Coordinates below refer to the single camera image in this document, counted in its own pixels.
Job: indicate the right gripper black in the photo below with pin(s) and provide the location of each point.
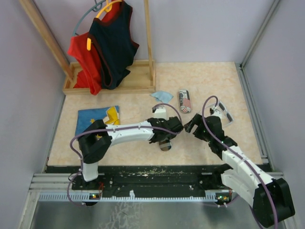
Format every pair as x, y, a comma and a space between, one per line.
198, 120

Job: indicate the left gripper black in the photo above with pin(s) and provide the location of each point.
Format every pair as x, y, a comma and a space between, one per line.
162, 120

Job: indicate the plaid glasses case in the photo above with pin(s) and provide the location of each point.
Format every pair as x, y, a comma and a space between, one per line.
165, 145

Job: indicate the flag newsprint glasses case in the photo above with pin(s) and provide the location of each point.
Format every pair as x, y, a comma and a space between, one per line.
184, 101

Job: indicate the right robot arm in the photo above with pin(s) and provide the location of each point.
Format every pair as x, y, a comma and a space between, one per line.
269, 198

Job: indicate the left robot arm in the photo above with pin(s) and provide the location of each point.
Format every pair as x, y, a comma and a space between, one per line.
95, 141

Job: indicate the light blue cloth rear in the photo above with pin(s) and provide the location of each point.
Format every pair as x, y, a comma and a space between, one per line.
162, 96

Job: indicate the wooden clothes rack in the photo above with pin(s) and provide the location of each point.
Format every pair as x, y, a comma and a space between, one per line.
142, 78

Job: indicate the blue yellow cartoon pouch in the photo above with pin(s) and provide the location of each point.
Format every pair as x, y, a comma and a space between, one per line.
109, 115

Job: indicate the navy tank top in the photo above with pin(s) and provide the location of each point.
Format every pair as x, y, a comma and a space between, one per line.
114, 45

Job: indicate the red tank top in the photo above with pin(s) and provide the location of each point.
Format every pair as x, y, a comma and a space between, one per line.
82, 50

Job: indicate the grey blue hanger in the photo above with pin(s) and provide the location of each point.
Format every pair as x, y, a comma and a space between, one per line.
95, 8

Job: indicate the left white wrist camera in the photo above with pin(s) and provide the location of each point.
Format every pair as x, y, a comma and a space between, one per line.
160, 112

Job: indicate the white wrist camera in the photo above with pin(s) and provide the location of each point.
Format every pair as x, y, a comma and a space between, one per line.
160, 112
215, 112

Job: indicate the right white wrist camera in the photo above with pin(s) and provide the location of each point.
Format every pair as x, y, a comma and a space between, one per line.
215, 112

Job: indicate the white frame sunglasses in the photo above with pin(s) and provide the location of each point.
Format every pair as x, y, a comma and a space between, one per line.
227, 119

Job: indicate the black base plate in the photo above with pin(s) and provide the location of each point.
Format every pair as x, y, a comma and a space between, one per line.
150, 181

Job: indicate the aluminium rail frame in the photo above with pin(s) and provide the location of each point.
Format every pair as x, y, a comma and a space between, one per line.
269, 198

